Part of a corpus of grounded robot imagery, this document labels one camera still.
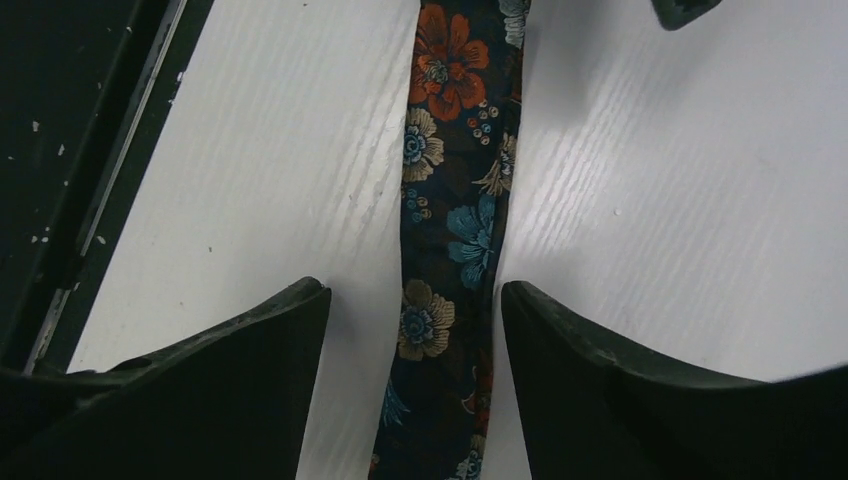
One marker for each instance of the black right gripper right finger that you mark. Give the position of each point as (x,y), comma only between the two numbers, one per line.
(595,404)

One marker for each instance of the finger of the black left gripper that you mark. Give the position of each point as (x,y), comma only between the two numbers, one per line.
(673,15)

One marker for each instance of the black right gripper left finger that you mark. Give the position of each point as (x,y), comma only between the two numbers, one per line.
(230,402)

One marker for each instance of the dark blue floral tie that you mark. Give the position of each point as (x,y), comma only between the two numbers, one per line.
(458,161)

